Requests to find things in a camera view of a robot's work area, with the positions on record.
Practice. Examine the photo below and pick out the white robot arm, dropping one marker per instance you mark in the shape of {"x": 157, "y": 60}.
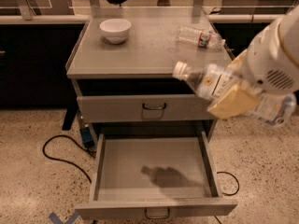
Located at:
{"x": 268, "y": 73}

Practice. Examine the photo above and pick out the grey drawer cabinet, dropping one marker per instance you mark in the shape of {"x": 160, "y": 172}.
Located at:
{"x": 141, "y": 65}

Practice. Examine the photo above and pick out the clear crushed plastic bottle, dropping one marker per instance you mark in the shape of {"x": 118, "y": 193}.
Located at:
{"x": 202, "y": 39}

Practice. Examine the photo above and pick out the white ceramic bowl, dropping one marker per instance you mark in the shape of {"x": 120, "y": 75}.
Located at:
{"x": 115, "y": 31}

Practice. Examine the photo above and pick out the blue power adapter box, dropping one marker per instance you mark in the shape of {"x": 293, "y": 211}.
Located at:
{"x": 86, "y": 137}

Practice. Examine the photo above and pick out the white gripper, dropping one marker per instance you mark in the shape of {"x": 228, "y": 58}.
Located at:
{"x": 268, "y": 63}

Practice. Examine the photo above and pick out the open middle drawer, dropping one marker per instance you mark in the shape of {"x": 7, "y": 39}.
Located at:
{"x": 154, "y": 178}

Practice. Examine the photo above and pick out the closed upper drawer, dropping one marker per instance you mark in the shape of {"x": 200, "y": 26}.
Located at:
{"x": 121, "y": 108}

